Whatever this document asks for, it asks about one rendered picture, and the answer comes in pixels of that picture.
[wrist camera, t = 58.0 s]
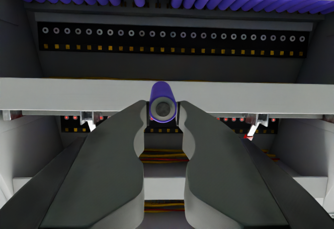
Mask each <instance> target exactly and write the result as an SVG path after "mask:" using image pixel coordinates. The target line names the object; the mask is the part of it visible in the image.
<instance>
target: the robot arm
mask: <svg viewBox="0 0 334 229"><path fill-rule="evenodd" d="M176 103H177V108H176V126H179V128H180V129H181V130H182V131H183V142H182V150H183V152H184V153H185V154H186V155H187V157H188V158H189V162H188V163H187V168H186V177H185V187H184V206H185V217H186V220H187V221H188V223H189V224H190V225H191V226H192V227H194V228H195V229H334V220H333V218H332V217H331V216H330V215H329V214H328V213H327V211H326V210H325V209H324V208H323V207H322V206H321V205H320V204H319V203H318V201H317V200H316V199H315V198H314V197H313V196H312V195H311V194H310V193H309V192H308V191H307V190H306V189H304V188H303V187H302V186H301V185H300V184H299V183H298V182H297V181H296V180H295V179H293V178H292V177H291V176H290V175H289V174H288V173H287V172H286V171H284V170H283V169H282V168H281V167H280V166H279V165H278V164H277V163H275V162H274V161H273V160H272V159H271V158H270V157H269V156H268V155H266V154H265V153H264V152H263V151H262V150H261V149H260V148H259V147H257V146H256V145H255V144H254V143H253V142H252V141H251V140H250V139H248V138H240V137H239V136H238V135H237V134H236V133H235V132H234V131H233V130H232V129H230V128H229V127H228V126H227V125H226V124H224V123H223V122H221V121H220V120H219V119H217V118H215V117H214V116H212V115H210V114H209V113H207V112H205V111H203V110H202V109H200V108H198V107H196V106H195V105H193V104H191V103H190V102H188V101H185V100H183V101H178V102H176ZM147 126H149V101H145V100H139V101H137V102H136V103H134V104H132V105H130V106H128V107H127V108H125V109H123V110H121V111H120V112H118V113H116V114H114V115H113V116H111V117H109V118H108V119H106V120H105V121H103V122H102V123H101V124H99V125H98V126H97V127H96V128H94V129H93V130H92V131H91V132H90V133H89V134H88V135H87V136H85V137H77V138H76V139H75V140H74V141H73V142H72V143H70V144H69V145H68V146H67V147H66V148H65V149H64V150H63V151H62V152H60V153H59V154H58V155H57V156H56V157H55V158H54V159H53V160H51V161H50V162H49V163H48V164H47V165H46V166H45V167H44V168H42V169H41V170H40V171H39V172H38V173H37V174H36V175H35V176H33V177H32V178H31V179H30V180H29V181H28V182H27V183H26V184H25V185H23V186H22V187H21V188H20V189H19V190H18V191H17V192H16V193H15V194H14V195H13V196H12V197H11V198H10V199H9V200H8V201H7V202H6V203H5V204H4V205H3V206H2V208H1V209H0V229H135V228H136V227H138V226H139V225H140V224H141V222H142V220H143V218H144V197H145V192H144V166H143V163H142V162H141V161H140V159H139V156H140V154H141V153H142V152H143V151H144V130H145V128H146V127H147Z"/></svg>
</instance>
